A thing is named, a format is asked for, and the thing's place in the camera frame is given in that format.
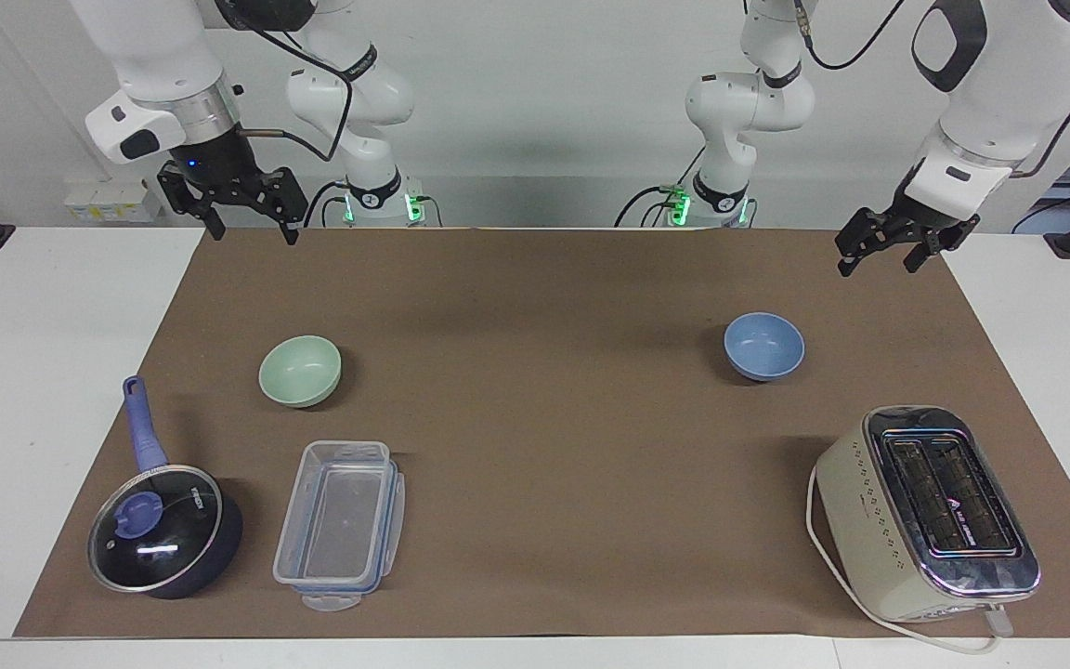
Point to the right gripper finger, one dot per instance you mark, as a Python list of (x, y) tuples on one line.
[(191, 200), (284, 195)]

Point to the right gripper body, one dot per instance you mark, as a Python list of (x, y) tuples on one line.
[(210, 163)]

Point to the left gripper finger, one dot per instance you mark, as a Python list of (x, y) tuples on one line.
[(939, 243), (865, 237)]

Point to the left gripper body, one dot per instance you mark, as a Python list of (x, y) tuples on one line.
[(916, 216)]

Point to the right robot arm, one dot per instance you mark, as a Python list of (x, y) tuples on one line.
[(159, 56)]

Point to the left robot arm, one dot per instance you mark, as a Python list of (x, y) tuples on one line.
[(990, 102)]

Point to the blue bowl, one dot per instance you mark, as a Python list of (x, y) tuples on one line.
[(763, 347)]

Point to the green bowl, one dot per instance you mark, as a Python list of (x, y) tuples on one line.
[(300, 372)]

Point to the cream toaster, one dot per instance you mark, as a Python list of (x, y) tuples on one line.
[(879, 520)]

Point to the glass lid with blue knob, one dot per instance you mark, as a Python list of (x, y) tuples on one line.
[(156, 528)]

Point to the clear plastic food container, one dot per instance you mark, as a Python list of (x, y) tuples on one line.
[(340, 530)]

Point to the white wall socket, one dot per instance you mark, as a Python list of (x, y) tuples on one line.
[(112, 203)]

